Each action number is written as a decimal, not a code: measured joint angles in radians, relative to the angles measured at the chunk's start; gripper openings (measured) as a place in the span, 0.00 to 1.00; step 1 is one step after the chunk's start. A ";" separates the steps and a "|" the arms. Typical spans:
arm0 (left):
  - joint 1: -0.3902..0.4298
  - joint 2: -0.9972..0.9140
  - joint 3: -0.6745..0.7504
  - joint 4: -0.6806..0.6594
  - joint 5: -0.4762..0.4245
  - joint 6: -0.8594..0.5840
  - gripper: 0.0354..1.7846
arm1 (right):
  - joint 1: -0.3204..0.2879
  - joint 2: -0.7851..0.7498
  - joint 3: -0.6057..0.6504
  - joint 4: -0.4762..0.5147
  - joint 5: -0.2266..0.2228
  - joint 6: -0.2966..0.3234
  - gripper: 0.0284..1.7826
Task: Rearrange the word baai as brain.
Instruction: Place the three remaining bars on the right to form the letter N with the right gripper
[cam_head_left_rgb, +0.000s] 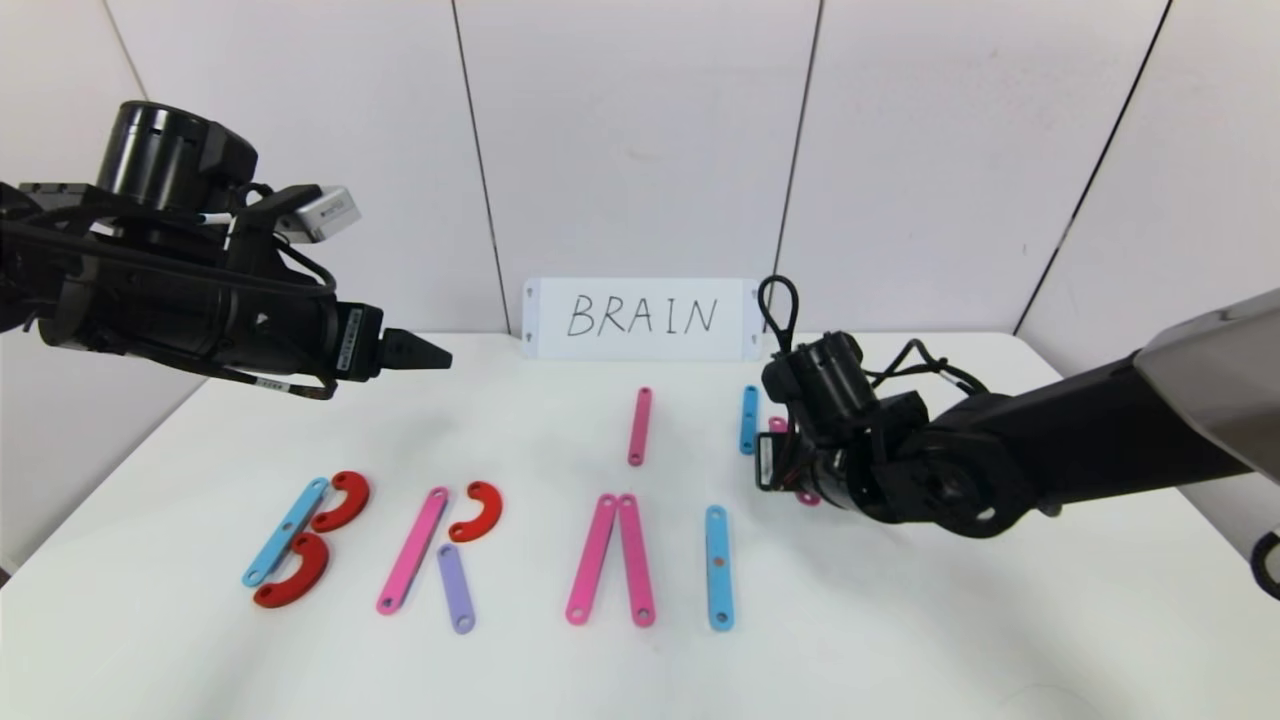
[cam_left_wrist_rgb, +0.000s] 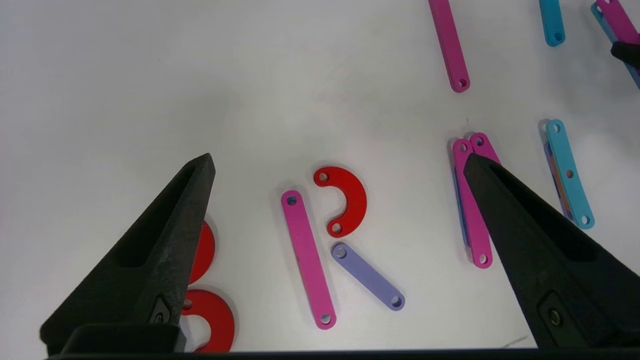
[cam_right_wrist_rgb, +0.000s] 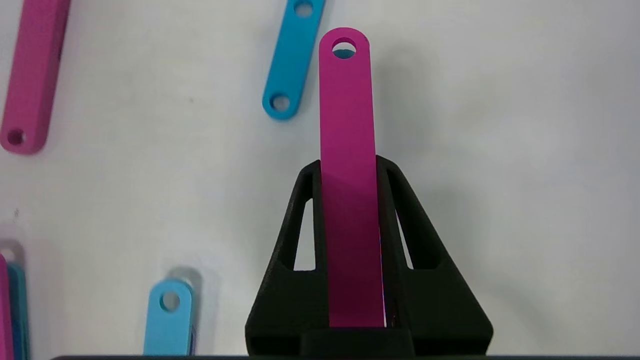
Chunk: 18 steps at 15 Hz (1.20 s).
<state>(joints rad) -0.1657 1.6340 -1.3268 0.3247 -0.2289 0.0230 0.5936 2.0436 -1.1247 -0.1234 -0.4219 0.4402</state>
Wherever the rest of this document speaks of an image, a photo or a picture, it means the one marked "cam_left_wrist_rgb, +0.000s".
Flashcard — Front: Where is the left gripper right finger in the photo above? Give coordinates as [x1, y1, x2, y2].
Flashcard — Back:
[463, 153, 640, 351]

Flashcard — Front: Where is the long pink bar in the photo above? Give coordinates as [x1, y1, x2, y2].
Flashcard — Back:
[428, 0, 471, 94]
[280, 190, 337, 330]
[452, 139, 494, 269]
[470, 132, 502, 167]

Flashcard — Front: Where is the long blue bar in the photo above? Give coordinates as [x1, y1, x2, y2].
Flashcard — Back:
[543, 119, 596, 230]

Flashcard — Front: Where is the short purple bar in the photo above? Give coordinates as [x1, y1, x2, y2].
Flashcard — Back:
[331, 242, 406, 312]

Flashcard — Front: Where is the short pink bar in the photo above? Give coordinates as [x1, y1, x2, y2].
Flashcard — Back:
[591, 0, 640, 91]

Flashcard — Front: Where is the small red arc piece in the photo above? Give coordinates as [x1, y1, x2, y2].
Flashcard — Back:
[313, 166, 368, 239]

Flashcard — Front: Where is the short blue bar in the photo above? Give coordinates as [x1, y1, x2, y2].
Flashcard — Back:
[538, 0, 566, 48]

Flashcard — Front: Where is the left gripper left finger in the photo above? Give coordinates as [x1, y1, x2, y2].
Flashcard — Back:
[40, 153, 217, 357]

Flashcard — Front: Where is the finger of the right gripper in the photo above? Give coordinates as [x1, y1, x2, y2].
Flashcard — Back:
[611, 41, 640, 71]

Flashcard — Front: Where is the large red arc piece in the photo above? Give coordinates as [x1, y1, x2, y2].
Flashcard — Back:
[181, 289, 236, 354]
[189, 220, 217, 286]

